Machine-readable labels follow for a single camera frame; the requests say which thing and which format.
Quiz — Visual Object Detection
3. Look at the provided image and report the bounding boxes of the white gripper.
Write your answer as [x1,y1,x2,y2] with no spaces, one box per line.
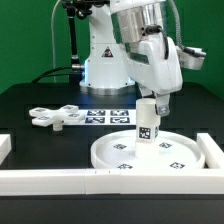
[122,35,183,116]

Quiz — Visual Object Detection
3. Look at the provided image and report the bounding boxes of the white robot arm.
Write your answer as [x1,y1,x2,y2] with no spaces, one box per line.
[80,0,182,116]

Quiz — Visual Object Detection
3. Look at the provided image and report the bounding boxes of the white marker sheet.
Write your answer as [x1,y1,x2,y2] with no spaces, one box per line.
[64,109,136,125]

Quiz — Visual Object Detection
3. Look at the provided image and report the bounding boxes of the black camera stand pole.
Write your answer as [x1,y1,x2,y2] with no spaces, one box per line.
[61,0,110,85]

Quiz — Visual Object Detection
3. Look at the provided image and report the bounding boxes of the black cable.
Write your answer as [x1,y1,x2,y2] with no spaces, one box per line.
[31,64,85,84]

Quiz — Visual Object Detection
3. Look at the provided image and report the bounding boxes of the white cross-shaped table base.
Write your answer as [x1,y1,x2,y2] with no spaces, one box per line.
[29,105,85,131]

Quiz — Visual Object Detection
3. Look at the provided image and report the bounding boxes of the white cable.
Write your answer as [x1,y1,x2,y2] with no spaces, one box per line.
[50,0,63,84]

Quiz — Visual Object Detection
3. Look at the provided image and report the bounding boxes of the white U-shaped fence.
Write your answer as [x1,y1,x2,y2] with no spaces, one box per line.
[0,133,224,196]

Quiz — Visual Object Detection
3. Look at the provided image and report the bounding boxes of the white round table top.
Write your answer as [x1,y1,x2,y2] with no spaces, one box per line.
[91,130,205,171]

